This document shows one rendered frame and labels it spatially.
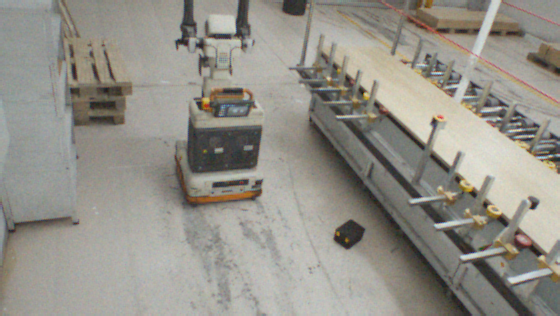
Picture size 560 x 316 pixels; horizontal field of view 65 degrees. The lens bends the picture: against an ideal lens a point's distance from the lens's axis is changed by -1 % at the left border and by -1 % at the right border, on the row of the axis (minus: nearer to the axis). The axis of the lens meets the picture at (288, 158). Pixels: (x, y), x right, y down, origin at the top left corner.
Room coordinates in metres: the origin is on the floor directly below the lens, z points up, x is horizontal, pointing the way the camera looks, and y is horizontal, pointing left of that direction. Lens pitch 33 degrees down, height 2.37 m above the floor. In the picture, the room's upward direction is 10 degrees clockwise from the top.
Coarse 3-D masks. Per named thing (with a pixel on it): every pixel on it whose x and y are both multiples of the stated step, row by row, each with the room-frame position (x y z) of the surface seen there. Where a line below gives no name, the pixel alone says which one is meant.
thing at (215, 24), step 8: (208, 16) 3.27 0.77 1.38; (216, 16) 3.29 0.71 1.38; (224, 16) 3.32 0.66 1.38; (232, 16) 3.35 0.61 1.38; (208, 24) 3.24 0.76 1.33; (216, 24) 3.25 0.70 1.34; (224, 24) 3.27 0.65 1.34; (232, 24) 3.30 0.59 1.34; (208, 32) 3.23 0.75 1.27; (216, 32) 3.22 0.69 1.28; (224, 32) 3.25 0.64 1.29; (232, 32) 3.27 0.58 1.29
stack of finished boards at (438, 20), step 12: (420, 12) 9.99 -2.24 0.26; (432, 12) 9.95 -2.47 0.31; (444, 12) 10.17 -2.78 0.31; (456, 12) 10.41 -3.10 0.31; (468, 12) 10.65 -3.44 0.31; (480, 12) 10.91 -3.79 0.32; (432, 24) 9.59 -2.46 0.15; (444, 24) 9.55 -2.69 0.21; (456, 24) 9.71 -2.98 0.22; (468, 24) 9.87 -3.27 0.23; (480, 24) 10.04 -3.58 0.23; (492, 24) 10.22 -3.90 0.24; (504, 24) 10.39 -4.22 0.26; (516, 24) 10.56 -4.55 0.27
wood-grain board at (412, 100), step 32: (352, 64) 4.16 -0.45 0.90; (384, 64) 4.33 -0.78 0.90; (384, 96) 3.52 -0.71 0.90; (416, 96) 3.65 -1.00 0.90; (448, 96) 3.79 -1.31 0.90; (416, 128) 3.03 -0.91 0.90; (448, 128) 3.13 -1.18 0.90; (480, 128) 3.24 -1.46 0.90; (448, 160) 2.63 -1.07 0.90; (480, 160) 2.72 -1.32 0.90; (512, 160) 2.80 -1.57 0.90; (512, 192) 2.38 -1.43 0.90; (544, 192) 2.45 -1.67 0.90; (544, 224) 2.09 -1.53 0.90
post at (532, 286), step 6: (558, 240) 1.69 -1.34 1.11; (552, 246) 1.69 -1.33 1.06; (558, 246) 1.67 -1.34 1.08; (552, 252) 1.68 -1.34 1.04; (558, 252) 1.66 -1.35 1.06; (546, 258) 1.69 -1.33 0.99; (552, 258) 1.67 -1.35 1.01; (534, 282) 1.67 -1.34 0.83; (540, 282) 1.67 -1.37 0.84; (528, 288) 1.68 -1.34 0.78; (534, 288) 1.67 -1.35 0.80; (528, 294) 1.67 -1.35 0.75
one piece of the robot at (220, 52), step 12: (204, 36) 3.25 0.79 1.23; (204, 48) 3.17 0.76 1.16; (216, 48) 3.18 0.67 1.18; (228, 48) 3.22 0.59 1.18; (240, 48) 3.26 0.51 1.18; (216, 60) 3.16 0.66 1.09; (228, 60) 3.21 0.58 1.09; (216, 72) 3.22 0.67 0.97; (204, 84) 3.23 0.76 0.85; (216, 84) 3.23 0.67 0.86; (228, 84) 3.27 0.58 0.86; (204, 96) 3.21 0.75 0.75
